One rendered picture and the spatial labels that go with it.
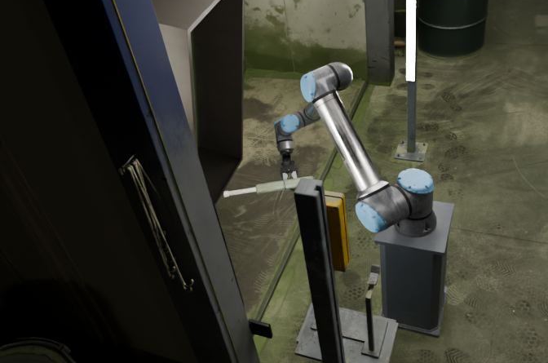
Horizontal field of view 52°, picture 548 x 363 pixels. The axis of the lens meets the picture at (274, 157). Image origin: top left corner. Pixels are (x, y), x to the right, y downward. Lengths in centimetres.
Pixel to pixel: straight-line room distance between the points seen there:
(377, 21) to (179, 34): 243
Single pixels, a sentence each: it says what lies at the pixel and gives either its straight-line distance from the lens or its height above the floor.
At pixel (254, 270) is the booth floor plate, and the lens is 330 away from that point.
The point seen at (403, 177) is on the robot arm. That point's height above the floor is 91.
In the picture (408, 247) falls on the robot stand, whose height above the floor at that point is 63.
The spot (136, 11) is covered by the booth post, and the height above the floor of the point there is 200.
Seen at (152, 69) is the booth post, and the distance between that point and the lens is 155.
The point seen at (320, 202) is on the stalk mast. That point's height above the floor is 160.
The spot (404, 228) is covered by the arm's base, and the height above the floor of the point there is 67.
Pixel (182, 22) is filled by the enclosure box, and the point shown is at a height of 164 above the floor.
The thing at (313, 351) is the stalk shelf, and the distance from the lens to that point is 206.
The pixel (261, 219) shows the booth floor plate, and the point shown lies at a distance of 357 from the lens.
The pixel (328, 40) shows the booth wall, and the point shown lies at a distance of 461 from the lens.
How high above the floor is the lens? 254
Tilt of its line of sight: 39 degrees down
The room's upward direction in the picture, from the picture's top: 11 degrees counter-clockwise
